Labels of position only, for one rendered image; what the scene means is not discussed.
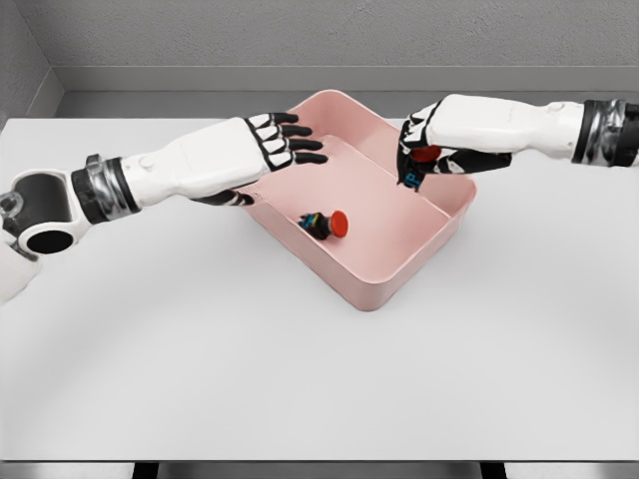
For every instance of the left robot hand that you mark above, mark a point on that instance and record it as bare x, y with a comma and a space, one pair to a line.
224, 154

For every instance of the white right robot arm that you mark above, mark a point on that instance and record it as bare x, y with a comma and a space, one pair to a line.
559, 130

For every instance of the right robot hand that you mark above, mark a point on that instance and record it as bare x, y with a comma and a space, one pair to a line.
474, 125

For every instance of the pink plastic basket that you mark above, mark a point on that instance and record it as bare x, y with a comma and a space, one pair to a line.
384, 224

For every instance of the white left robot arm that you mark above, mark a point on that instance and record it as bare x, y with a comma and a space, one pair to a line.
150, 177

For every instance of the red-capped black industrial switch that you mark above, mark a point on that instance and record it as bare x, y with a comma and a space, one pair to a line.
340, 223
427, 153

